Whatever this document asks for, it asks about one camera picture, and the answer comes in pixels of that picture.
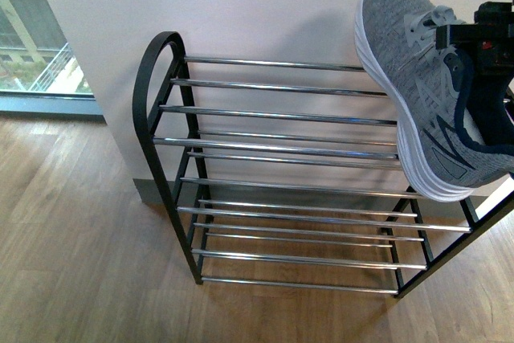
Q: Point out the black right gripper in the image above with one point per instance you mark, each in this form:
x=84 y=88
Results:
x=489 y=40

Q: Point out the grey sneaker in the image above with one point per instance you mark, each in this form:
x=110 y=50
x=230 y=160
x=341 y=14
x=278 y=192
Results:
x=439 y=146

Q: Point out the black metal shoe rack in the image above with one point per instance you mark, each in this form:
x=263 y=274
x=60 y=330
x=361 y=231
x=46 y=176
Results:
x=287 y=175

